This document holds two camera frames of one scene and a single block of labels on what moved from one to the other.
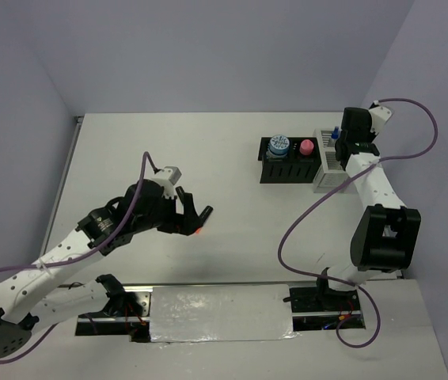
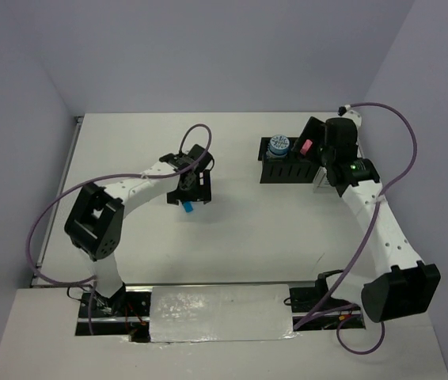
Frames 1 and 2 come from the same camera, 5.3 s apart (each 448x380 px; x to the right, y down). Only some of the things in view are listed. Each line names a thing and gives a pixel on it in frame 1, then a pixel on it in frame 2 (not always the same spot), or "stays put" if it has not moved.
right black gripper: (371, 135) → (316, 130)
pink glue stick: (306, 147) stays put
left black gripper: (177, 223) → (201, 192)
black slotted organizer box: (295, 169) stays put
